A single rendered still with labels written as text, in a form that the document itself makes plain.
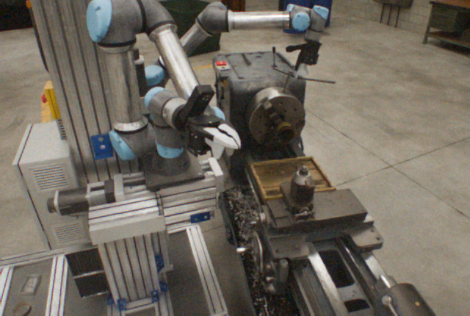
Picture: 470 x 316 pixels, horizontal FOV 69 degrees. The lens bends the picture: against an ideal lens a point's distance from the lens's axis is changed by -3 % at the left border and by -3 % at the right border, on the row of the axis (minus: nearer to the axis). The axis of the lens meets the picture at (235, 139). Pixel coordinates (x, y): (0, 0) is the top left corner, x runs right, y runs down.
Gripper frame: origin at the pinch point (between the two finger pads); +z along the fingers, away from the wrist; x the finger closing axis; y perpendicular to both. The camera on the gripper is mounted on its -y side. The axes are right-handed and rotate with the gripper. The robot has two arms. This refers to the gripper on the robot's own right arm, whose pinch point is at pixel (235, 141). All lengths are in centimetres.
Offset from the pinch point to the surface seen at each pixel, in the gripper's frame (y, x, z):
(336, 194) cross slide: 51, -78, -15
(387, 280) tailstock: 42, -41, 27
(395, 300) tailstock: 40, -33, 33
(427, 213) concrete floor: 127, -236, -14
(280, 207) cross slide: 54, -53, -25
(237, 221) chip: 92, -65, -61
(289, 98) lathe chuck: 24, -92, -63
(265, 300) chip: 97, -45, -16
